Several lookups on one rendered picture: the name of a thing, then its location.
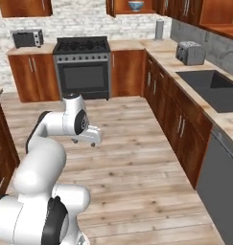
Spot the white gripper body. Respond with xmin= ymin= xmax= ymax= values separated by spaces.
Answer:
xmin=70 ymin=125 xmax=105 ymax=145

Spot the blue and white bowl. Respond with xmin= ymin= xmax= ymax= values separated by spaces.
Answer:
xmin=128 ymin=0 xmax=146 ymax=13

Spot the black and steel range cooker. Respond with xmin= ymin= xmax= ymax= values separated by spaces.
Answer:
xmin=52 ymin=35 xmax=112 ymax=100

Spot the wooden base cupboard single door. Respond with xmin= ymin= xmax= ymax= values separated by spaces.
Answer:
xmin=109 ymin=50 xmax=147 ymax=99

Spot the wooden island cupboard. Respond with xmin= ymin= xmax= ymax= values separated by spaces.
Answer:
xmin=0 ymin=98 xmax=21 ymax=196

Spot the wooden base cupboard with two doors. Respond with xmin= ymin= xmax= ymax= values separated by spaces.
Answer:
xmin=7 ymin=53 xmax=60 ymax=103

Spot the long wooden base cupboard run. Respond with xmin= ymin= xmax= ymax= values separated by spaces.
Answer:
xmin=143 ymin=52 xmax=214 ymax=189

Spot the grey toaster oven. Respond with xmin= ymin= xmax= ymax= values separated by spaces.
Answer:
xmin=11 ymin=29 xmax=45 ymax=49

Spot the grey cylinder canister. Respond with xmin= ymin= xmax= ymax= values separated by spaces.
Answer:
xmin=154 ymin=19 xmax=165 ymax=41

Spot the dark grey sink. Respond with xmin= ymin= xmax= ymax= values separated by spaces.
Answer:
xmin=175 ymin=69 xmax=233 ymax=114

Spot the silver toaster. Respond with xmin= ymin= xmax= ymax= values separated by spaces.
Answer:
xmin=175 ymin=40 xmax=207 ymax=67

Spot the grey dishwasher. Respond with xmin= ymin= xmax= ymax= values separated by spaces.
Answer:
xmin=196 ymin=125 xmax=233 ymax=245

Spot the grey tap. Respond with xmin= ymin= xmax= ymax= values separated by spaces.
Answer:
xmin=218 ymin=49 xmax=233 ymax=92

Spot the open wooden wall cupboard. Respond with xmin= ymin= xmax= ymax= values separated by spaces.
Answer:
xmin=105 ymin=0 xmax=161 ymax=18

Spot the wooden wall cupboard closed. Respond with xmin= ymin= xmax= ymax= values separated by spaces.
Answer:
xmin=0 ymin=0 xmax=54 ymax=19

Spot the wooden wall cupboard run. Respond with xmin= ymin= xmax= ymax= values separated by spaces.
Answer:
xmin=157 ymin=0 xmax=233 ymax=42

